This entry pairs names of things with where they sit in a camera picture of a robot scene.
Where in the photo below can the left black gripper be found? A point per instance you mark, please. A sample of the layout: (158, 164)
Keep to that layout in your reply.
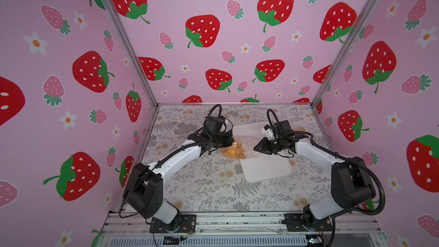
(228, 142)

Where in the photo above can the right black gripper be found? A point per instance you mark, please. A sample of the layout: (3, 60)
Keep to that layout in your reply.
(268, 143)

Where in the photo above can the pile of round cookies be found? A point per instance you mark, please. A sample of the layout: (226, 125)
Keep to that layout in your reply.
(236, 151)

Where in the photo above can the clear ziploc bag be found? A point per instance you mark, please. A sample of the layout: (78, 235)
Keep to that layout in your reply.
(250, 142)

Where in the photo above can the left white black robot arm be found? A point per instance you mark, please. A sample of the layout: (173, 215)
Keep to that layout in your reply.
(144, 189)

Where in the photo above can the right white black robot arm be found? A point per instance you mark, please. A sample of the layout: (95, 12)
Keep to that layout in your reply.
(352, 183)

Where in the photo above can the white rectangular tray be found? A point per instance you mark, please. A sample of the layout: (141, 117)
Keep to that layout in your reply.
(264, 167)

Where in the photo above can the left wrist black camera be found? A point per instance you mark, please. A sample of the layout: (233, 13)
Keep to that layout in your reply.
(215, 125)

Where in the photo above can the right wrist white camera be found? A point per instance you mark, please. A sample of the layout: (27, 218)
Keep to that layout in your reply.
(268, 132)

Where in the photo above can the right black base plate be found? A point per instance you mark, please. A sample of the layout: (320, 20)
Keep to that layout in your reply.
(296, 222)

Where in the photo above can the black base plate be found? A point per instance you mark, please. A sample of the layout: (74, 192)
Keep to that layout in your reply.
(184, 223)
(296, 222)

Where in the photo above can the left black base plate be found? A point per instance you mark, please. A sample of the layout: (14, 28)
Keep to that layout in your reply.
(184, 223)

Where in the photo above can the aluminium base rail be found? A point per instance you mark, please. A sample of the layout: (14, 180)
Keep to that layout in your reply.
(241, 229)

